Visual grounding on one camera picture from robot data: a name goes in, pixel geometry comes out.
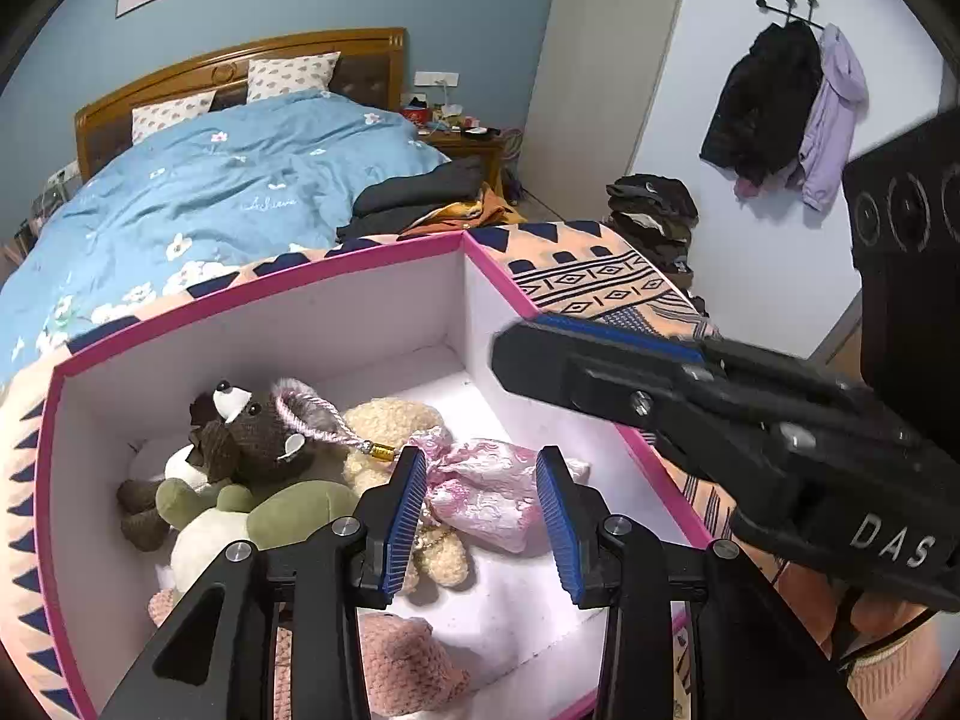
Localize wooden nightstand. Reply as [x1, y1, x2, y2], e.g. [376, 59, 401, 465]
[427, 131, 505, 188]

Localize dark grey folded clothes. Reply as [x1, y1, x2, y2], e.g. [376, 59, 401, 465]
[337, 157, 488, 242]

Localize blue floral duvet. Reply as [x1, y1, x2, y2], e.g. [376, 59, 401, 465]
[0, 86, 451, 391]

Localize pile of dark clothes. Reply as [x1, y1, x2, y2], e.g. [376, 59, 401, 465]
[606, 174, 700, 275]

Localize orange patterned blanket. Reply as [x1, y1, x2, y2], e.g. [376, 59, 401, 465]
[0, 219, 751, 720]

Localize white patterned pillow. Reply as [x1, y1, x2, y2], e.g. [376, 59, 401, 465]
[246, 51, 342, 102]
[131, 90, 218, 145]

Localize pink-brown crochet bunny plush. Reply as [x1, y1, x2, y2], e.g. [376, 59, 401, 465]
[148, 589, 472, 717]

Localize wooden headboard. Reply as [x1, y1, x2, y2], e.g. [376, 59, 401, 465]
[73, 28, 408, 182]

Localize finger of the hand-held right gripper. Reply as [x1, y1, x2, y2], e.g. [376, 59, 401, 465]
[492, 322, 940, 520]
[535, 313, 925, 441]

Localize green dinosaur plush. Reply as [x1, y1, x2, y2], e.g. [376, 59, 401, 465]
[156, 478, 361, 601]

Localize person's right forearm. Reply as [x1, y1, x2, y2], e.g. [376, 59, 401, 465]
[844, 634, 952, 720]

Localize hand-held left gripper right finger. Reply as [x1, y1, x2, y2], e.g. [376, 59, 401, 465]
[534, 444, 863, 720]

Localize black jacket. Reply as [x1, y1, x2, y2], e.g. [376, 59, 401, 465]
[699, 21, 824, 185]

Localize pink satin pouch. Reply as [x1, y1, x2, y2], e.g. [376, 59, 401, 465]
[420, 426, 593, 556]

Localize lilac jacket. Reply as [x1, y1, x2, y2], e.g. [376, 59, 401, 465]
[784, 24, 869, 212]

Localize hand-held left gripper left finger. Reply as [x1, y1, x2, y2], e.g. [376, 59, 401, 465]
[97, 444, 428, 720]

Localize orange garment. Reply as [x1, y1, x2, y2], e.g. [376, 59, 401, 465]
[401, 187, 526, 237]

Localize pink cardboard box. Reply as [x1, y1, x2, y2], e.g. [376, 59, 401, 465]
[45, 229, 713, 720]

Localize person's right hand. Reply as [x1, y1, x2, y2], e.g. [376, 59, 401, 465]
[780, 559, 942, 662]

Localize dark brown bear plush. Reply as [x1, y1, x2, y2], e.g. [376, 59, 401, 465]
[116, 381, 316, 552]

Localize black coat hook rack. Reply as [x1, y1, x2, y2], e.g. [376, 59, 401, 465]
[756, 0, 822, 29]

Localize pink braided cord loop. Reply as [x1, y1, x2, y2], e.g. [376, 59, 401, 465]
[271, 379, 398, 466]

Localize cream plush bear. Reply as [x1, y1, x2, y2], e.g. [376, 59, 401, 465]
[341, 401, 473, 590]

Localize beige wardrobe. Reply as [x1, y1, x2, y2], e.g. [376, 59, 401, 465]
[525, 0, 692, 230]

